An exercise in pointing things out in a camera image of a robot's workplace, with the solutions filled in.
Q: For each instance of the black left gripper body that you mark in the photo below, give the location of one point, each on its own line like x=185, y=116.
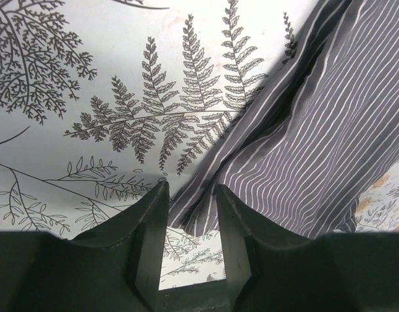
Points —
x=209, y=296

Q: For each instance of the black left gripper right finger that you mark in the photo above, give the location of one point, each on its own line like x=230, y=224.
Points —
x=269, y=268

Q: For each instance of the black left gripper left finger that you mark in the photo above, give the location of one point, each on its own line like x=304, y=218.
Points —
x=114, y=266

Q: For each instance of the grey striped underwear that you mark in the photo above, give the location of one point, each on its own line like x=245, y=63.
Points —
x=324, y=129

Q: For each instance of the floral table cloth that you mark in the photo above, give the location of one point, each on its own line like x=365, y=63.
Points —
x=101, y=100

